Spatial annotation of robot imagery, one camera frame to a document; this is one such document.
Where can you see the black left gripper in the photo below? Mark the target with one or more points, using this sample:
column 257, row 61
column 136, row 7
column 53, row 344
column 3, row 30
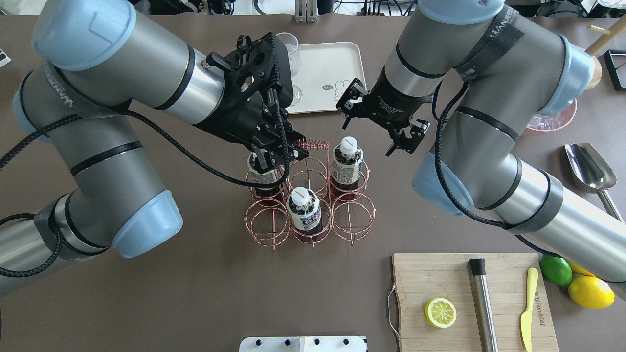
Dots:
column 234, row 119

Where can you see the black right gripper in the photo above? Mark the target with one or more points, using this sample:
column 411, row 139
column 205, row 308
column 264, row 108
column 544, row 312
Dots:
column 395, row 102

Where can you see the copper wire bottle basket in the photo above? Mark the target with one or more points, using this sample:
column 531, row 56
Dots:
column 319, row 198

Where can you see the tea bottle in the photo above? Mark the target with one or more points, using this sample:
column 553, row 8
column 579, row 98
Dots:
column 255, row 176
column 346, row 165
column 306, row 216

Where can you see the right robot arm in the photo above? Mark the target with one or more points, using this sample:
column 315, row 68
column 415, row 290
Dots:
column 512, row 69

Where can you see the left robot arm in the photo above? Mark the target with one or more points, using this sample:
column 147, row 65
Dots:
column 98, row 56

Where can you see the cream serving tray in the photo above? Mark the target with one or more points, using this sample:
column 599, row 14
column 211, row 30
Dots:
column 326, row 72

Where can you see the clear wine glass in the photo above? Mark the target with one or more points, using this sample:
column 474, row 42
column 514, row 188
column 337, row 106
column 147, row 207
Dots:
column 291, row 43

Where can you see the pink ribbed bowl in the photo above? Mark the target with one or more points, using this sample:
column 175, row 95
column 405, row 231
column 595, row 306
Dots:
column 541, row 124

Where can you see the wooden cutting board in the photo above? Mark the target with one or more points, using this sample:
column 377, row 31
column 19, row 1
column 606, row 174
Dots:
column 420, row 277

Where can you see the half lemon slice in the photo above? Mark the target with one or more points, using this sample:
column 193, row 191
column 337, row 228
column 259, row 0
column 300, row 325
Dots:
column 440, row 312

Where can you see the metal ice scoop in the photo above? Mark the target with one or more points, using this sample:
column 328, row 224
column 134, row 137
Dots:
column 593, row 173

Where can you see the black glass tray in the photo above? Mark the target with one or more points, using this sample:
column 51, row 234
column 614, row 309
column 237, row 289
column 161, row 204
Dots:
column 615, row 61

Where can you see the green lime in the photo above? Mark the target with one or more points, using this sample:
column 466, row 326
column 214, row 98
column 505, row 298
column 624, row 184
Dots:
column 556, row 270

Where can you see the steel muddler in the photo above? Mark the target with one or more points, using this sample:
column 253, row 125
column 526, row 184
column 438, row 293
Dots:
column 486, row 318

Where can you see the whole lemon left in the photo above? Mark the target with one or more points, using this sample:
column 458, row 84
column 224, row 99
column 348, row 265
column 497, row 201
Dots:
column 577, row 269

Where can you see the whole lemon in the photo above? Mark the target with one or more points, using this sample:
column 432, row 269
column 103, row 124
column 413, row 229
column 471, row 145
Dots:
column 591, row 292
column 577, row 269

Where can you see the wooden glass stand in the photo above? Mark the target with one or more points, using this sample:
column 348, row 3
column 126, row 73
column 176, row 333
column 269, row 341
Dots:
column 606, row 36

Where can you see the yellow plastic knife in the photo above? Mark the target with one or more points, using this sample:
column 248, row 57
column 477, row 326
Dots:
column 526, row 317

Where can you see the whole lemon right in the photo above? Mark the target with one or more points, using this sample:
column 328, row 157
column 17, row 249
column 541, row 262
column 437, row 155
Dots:
column 591, row 292

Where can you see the aluminium frame post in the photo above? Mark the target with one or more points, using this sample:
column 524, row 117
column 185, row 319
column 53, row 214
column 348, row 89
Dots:
column 306, row 11

